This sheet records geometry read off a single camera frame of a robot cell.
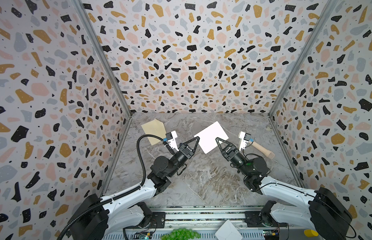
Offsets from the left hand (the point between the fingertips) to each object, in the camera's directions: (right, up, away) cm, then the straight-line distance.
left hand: (200, 137), depth 62 cm
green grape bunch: (-8, -44, +6) cm, 45 cm away
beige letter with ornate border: (+3, 0, +4) cm, 5 cm away
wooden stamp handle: (+44, -12, +33) cm, 57 cm away
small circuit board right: (+34, -46, +10) cm, 58 cm away
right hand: (+7, -1, +1) cm, 7 cm away
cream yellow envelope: (-32, +4, +50) cm, 59 cm away
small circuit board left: (-26, -47, +8) cm, 54 cm away
